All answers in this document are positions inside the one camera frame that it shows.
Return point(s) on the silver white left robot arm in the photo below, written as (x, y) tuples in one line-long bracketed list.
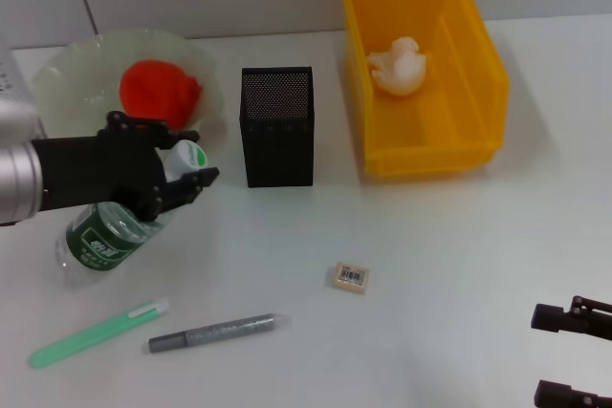
[(16, 164)]

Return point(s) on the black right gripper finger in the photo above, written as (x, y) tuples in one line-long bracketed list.
[(574, 398), (574, 319)]

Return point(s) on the green pen with white cap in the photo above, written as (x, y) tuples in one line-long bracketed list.
[(95, 331)]

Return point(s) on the yellow plastic bin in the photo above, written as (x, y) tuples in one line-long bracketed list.
[(454, 131)]

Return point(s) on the clear green-label water bottle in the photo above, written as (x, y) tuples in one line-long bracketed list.
[(100, 245)]

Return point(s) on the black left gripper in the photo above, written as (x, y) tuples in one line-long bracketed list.
[(95, 169)]

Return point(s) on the black mesh pen holder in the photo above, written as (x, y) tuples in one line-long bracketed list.
[(277, 159)]

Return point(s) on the pale green glass fruit plate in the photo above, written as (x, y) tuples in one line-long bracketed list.
[(81, 78)]

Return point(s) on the grey glitter marker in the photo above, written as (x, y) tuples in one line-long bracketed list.
[(215, 331)]

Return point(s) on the white paper ball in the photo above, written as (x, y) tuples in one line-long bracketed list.
[(399, 69)]

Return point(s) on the beige eraser with barcode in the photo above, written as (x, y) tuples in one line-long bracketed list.
[(350, 276)]

